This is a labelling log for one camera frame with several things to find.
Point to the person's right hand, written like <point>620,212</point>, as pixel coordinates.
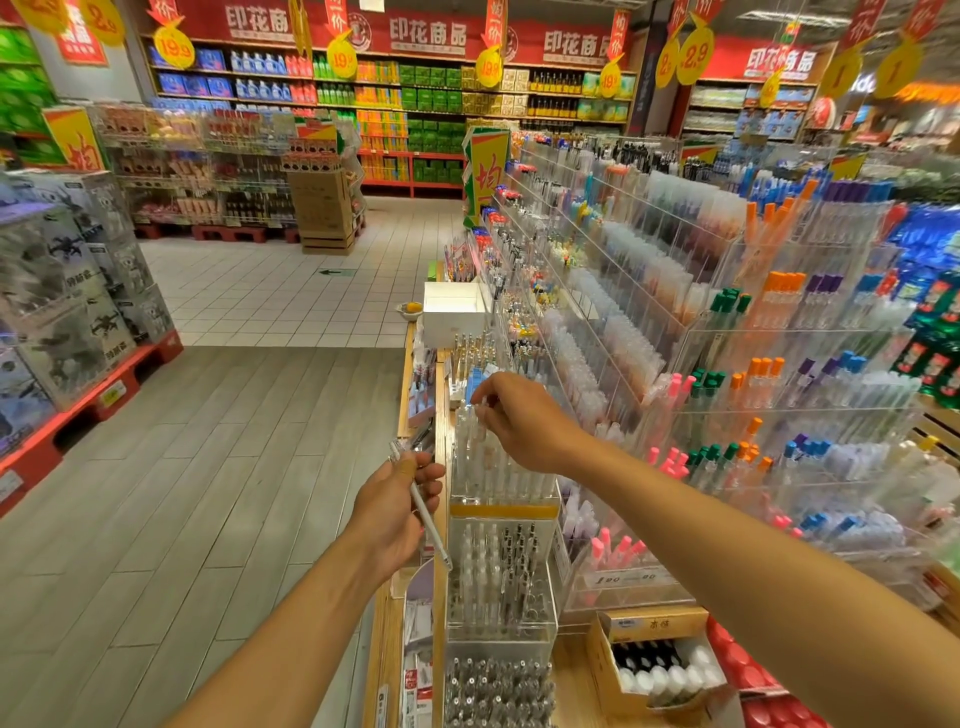
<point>528,428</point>

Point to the person's left hand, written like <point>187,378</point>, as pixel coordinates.
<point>387,518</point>

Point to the clear pen bundle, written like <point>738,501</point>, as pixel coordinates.
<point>431,533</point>

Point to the clear acrylic pen display tower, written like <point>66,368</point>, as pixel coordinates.
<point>507,600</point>

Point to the large tiered acrylic pen rack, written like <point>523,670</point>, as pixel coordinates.
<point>638,578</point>

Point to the person's left forearm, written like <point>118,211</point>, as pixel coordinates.
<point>285,660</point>

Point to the white square box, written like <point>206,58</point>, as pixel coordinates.
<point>455,315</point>

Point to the wooden glue display stand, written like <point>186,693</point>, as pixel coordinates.
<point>570,702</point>

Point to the cardboard box of white glue sticks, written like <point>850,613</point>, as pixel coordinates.
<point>657,668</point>

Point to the bunch of blue-cap pens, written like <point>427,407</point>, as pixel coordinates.
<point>476,387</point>

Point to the row of hanging stationery packets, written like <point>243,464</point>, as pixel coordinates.
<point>417,405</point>

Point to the green arrow floor sticker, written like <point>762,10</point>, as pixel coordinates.
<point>336,272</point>

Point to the green yellow promo sign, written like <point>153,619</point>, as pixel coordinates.
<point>489,173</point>

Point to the tray of red-capped glue sticks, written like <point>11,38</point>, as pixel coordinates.
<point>788,711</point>
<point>743,660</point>

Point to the red low goods shelf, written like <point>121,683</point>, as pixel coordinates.
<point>83,413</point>
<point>218,233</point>

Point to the distant aisle shelves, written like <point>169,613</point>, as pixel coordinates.
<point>750,113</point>

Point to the row of black white boxes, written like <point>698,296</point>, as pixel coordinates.
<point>68,293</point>

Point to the row of pale green bottles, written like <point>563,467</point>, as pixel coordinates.
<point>938,525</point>

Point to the stack of blue packets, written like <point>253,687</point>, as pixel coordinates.
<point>927,240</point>

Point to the yellow green price card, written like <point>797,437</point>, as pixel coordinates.
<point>74,138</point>

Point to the row of hanging yellow tags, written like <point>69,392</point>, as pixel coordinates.
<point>174,45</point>

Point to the shelves of green packets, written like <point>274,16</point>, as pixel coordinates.
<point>27,90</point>

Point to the small red hanging sign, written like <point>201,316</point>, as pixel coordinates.
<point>83,33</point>

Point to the wall shelves of coloured bottles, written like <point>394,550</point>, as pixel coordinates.
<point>435,117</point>

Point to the red wall sign band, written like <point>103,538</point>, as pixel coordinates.
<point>420,33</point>

